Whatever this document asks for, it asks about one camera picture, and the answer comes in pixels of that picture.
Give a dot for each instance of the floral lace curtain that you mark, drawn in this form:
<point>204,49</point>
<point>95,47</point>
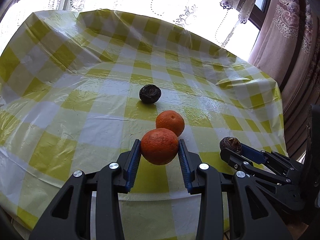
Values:
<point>228,23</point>

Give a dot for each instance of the orange fruit front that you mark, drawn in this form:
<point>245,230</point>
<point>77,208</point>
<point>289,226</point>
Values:
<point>159,146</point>

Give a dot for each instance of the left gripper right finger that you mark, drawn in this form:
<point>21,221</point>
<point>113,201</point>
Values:
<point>251,216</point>

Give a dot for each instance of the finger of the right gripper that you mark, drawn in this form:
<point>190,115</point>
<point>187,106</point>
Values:
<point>279,164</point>
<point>239,163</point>

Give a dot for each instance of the brown curtain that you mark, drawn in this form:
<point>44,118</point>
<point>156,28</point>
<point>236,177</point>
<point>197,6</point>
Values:
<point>287,49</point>

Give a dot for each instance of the dark fruit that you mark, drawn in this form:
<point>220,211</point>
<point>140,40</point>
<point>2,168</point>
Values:
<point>149,94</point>
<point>231,143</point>

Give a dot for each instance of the orange fruit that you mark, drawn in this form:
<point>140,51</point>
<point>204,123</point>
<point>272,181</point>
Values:
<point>171,120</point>
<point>159,146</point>

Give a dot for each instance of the orange fruit rear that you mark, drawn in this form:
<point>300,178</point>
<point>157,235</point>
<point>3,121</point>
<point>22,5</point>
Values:
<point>171,120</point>

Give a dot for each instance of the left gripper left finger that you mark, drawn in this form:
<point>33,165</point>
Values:
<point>68,214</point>

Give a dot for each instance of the yellow checkered plastic tablecloth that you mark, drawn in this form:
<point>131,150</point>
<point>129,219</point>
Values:
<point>70,101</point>

